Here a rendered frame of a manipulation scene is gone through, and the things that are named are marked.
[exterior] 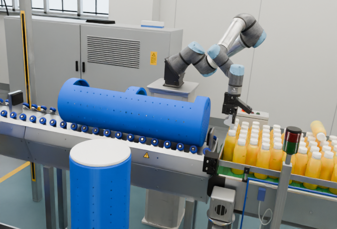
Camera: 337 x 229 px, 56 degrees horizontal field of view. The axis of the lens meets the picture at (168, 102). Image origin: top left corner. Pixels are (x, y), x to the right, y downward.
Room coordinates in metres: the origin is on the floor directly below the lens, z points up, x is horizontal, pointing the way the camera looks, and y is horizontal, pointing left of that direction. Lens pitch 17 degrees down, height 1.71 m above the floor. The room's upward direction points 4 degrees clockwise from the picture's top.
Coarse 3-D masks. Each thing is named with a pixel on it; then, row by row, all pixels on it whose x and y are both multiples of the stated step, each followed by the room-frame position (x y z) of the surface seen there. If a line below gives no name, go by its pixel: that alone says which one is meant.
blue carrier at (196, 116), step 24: (72, 96) 1.78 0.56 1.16; (96, 96) 1.75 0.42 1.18; (120, 96) 1.72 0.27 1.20; (144, 96) 1.70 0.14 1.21; (72, 120) 1.79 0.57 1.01; (96, 120) 1.72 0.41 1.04; (120, 120) 1.67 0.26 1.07; (144, 120) 1.63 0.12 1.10; (168, 120) 1.60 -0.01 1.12; (192, 120) 1.57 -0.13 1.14; (192, 144) 1.60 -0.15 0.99
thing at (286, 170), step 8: (288, 168) 1.20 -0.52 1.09; (280, 176) 1.21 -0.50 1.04; (288, 176) 1.20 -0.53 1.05; (280, 184) 1.21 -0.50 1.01; (288, 184) 1.20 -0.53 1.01; (280, 192) 1.21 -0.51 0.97; (280, 200) 1.20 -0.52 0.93; (280, 208) 1.20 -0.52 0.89; (272, 216) 1.22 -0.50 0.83; (280, 216) 1.20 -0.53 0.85; (272, 224) 1.21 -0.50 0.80; (280, 224) 1.20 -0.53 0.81
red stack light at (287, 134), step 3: (285, 132) 1.22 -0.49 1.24; (288, 132) 1.21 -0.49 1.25; (285, 135) 1.22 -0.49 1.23; (288, 135) 1.20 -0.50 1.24; (291, 135) 1.19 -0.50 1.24; (294, 135) 1.19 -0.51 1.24; (297, 135) 1.19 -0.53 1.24; (300, 135) 1.20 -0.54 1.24; (285, 138) 1.21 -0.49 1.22; (288, 138) 1.20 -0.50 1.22; (291, 138) 1.19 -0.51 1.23; (294, 138) 1.19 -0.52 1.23; (297, 138) 1.19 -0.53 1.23; (300, 138) 1.20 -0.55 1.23; (288, 141) 1.20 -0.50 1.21; (291, 141) 1.19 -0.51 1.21; (294, 141) 1.19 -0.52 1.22; (297, 141) 1.19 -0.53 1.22
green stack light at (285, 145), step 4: (284, 140) 1.22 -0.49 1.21; (284, 144) 1.21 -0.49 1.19; (288, 144) 1.20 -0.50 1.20; (292, 144) 1.19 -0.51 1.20; (296, 144) 1.19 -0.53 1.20; (284, 148) 1.21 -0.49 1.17; (288, 148) 1.20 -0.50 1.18; (292, 148) 1.19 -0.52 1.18; (296, 148) 1.19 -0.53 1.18; (288, 152) 1.19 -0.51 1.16; (292, 152) 1.19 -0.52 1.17; (296, 152) 1.20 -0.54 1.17
